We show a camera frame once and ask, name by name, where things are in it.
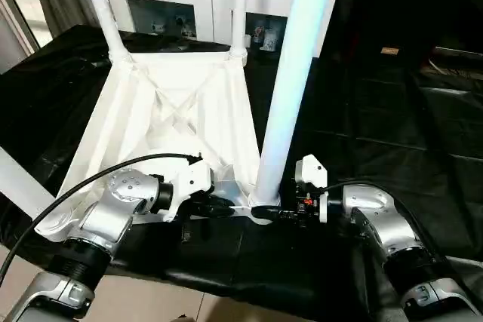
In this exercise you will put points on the white plastic table top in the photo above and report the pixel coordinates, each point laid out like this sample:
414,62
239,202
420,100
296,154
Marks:
173,96

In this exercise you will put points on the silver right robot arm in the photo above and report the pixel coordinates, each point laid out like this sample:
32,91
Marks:
377,216

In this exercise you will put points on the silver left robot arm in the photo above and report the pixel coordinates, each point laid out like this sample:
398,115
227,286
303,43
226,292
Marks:
121,194

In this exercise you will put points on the black plastic mat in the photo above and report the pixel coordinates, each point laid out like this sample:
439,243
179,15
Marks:
392,126

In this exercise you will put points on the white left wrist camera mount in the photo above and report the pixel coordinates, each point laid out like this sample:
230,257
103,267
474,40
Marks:
198,179

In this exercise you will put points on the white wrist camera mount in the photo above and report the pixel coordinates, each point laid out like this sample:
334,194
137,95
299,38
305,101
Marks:
309,167
198,179

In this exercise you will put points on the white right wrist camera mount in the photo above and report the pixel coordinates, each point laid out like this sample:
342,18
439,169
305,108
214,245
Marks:
309,167

